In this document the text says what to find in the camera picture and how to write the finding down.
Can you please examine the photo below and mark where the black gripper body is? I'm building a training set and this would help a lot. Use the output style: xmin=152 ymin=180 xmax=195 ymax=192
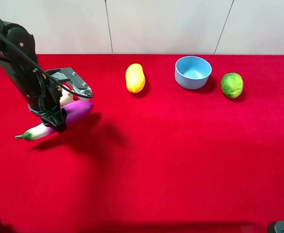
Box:
xmin=27 ymin=80 xmax=67 ymax=133

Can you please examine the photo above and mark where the purple toy eggplant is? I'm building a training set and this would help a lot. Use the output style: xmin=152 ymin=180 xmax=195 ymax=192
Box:
xmin=15 ymin=89 xmax=94 ymax=141

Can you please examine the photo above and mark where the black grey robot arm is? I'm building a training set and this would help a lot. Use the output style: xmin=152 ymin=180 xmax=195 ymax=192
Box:
xmin=0 ymin=19 xmax=67 ymax=132

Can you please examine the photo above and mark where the yellow orange mango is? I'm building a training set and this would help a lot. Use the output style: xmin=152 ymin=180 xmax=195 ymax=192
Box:
xmin=126 ymin=63 xmax=146 ymax=93

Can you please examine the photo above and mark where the red felt table cloth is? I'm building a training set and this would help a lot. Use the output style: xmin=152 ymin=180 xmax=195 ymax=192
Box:
xmin=0 ymin=55 xmax=284 ymax=233

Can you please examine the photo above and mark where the light blue bowl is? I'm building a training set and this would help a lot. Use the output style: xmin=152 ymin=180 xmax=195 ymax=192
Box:
xmin=174 ymin=56 xmax=212 ymax=90

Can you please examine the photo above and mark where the green lime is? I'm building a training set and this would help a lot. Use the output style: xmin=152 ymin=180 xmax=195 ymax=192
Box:
xmin=221 ymin=73 xmax=244 ymax=99

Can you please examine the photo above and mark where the black cable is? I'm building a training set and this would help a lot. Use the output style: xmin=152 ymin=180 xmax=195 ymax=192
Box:
xmin=0 ymin=23 xmax=94 ymax=100

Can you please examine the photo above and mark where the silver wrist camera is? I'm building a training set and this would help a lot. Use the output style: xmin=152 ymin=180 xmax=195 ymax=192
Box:
xmin=47 ymin=67 xmax=93 ymax=99

